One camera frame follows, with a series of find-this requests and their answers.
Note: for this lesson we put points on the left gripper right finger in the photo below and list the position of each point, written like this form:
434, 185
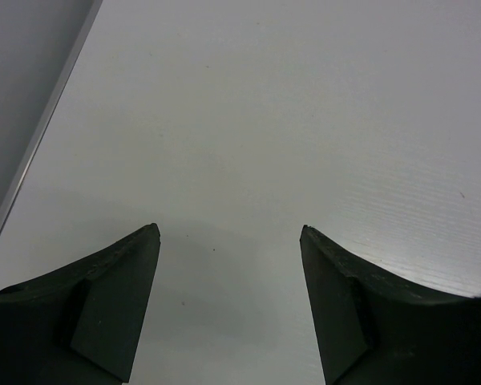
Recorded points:
375, 327

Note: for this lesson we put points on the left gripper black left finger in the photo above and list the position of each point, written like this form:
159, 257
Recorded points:
81, 323

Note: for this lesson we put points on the aluminium rail frame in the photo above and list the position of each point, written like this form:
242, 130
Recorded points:
40, 42

